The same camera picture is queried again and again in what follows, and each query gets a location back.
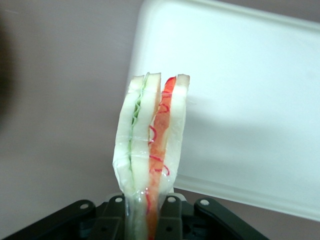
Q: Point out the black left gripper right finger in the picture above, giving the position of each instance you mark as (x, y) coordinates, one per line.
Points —
(172, 220)

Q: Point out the plastic sandwich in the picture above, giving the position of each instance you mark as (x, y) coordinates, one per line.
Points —
(140, 150)

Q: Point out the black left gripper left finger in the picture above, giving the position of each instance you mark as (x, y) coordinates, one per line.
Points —
(110, 217)

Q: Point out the cream rectangular plastic tray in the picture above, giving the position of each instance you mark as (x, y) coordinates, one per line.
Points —
(250, 100)

